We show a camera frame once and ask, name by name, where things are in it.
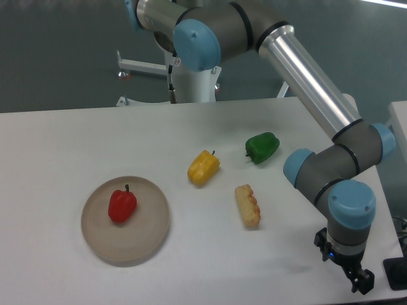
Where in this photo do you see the yellow bell pepper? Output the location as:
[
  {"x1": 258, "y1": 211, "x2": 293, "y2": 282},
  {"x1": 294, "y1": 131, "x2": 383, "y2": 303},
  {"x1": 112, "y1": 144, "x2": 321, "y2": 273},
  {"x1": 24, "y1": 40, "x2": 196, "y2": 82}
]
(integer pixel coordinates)
[{"x1": 187, "y1": 150, "x2": 220, "y2": 187}]

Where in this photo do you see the red bell pepper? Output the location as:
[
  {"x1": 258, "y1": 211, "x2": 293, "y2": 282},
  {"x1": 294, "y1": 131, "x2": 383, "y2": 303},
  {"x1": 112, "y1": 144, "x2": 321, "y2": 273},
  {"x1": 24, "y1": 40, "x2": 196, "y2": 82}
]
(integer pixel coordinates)
[{"x1": 108, "y1": 184, "x2": 137, "y2": 224}]

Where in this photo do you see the black device at right edge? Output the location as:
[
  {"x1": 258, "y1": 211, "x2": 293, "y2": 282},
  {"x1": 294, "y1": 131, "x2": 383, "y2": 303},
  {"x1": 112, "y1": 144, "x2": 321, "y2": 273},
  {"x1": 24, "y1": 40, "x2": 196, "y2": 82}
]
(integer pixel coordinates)
[{"x1": 383, "y1": 257, "x2": 406, "y2": 291}]

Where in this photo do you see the beige round plate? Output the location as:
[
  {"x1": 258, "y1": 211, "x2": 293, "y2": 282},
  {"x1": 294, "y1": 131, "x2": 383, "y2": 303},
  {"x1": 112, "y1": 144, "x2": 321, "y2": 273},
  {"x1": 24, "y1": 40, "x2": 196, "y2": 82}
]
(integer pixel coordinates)
[{"x1": 81, "y1": 176, "x2": 170, "y2": 267}]

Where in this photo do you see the black and white cable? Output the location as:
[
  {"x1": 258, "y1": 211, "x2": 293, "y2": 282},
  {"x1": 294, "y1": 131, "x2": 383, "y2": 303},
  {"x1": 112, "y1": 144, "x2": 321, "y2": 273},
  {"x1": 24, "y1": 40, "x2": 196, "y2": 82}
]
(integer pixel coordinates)
[{"x1": 167, "y1": 55, "x2": 177, "y2": 104}]

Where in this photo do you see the white side table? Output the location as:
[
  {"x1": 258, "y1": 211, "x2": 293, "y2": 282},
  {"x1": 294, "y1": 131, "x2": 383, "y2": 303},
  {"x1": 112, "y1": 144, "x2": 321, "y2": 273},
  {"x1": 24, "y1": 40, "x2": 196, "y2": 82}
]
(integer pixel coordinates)
[{"x1": 389, "y1": 101, "x2": 407, "y2": 153}]

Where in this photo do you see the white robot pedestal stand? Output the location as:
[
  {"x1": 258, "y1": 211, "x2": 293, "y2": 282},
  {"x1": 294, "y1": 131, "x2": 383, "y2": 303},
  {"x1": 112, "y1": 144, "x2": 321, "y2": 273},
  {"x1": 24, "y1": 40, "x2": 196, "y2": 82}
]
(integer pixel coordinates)
[{"x1": 114, "y1": 50, "x2": 290, "y2": 107}]

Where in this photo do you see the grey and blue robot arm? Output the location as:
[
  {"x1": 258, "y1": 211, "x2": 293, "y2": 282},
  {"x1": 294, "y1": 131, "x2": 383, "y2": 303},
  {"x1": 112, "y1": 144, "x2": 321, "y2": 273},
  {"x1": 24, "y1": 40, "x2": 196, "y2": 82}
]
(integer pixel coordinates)
[{"x1": 125, "y1": 1, "x2": 396, "y2": 294}]

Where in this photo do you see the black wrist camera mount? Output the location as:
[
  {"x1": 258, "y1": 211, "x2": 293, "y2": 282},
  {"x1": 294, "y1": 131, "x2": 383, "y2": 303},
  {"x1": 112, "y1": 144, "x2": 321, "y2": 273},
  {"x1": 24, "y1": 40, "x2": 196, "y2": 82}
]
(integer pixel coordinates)
[{"x1": 314, "y1": 227, "x2": 331, "y2": 262}]

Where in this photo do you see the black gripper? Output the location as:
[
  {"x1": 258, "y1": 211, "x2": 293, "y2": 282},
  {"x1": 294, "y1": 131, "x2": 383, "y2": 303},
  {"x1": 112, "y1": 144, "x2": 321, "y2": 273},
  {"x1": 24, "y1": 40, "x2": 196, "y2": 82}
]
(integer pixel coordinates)
[{"x1": 328, "y1": 248, "x2": 375, "y2": 295}]

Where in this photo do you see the yellow toy pizza slice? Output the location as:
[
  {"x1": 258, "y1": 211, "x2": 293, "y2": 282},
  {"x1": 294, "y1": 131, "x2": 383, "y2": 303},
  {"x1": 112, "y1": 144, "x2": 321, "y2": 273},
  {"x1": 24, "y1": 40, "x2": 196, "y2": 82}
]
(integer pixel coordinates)
[{"x1": 235, "y1": 184, "x2": 261, "y2": 228}]

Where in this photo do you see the green bell pepper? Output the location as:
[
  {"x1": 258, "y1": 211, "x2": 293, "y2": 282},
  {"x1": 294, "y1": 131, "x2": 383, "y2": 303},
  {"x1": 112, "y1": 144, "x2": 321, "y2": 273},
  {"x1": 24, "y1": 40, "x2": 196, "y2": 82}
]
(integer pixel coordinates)
[{"x1": 245, "y1": 132, "x2": 280, "y2": 165}]

